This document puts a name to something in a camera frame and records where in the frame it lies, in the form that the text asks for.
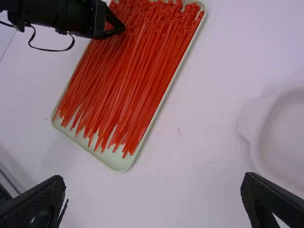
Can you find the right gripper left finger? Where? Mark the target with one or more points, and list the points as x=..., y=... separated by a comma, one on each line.
x=35, y=206

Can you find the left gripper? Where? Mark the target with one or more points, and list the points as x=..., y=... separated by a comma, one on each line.
x=76, y=16

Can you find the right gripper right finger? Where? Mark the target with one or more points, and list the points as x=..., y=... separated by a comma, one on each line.
x=261, y=197

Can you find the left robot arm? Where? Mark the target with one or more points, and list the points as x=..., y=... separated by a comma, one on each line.
x=31, y=12

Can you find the white dish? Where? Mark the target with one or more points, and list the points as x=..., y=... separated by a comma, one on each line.
x=280, y=133

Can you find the pale tray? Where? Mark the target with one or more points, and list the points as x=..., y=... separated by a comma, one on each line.
x=118, y=164

